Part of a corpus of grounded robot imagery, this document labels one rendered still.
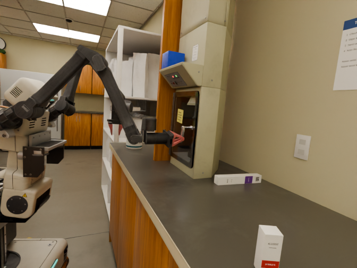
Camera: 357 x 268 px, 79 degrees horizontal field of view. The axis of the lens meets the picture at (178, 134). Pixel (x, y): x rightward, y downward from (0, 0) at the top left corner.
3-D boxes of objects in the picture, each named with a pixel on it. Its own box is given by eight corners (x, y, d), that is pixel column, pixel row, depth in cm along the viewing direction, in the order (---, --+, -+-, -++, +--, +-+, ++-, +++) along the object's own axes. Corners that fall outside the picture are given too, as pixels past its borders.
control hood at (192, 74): (175, 89, 134) (176, 72, 133) (202, 86, 105) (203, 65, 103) (158, 86, 129) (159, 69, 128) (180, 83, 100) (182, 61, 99)
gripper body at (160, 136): (166, 129, 112) (152, 128, 109) (173, 135, 103) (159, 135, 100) (164, 141, 114) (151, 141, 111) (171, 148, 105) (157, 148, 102)
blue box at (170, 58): (176, 72, 131) (177, 56, 130) (184, 69, 122) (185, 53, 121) (161, 69, 127) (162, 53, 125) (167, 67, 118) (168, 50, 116)
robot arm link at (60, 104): (81, 57, 155) (72, 48, 145) (98, 58, 153) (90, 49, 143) (63, 115, 144) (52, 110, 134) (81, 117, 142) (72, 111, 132)
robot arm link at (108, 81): (95, 63, 104) (88, 57, 93) (106, 58, 104) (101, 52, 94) (133, 143, 109) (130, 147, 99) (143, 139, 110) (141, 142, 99)
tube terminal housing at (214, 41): (203, 160, 150) (214, 45, 140) (232, 176, 121) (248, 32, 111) (170, 162, 140) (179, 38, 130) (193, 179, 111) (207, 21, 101)
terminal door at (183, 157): (170, 155, 138) (175, 92, 133) (192, 169, 111) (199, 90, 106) (169, 155, 138) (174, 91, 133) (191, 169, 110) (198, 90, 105)
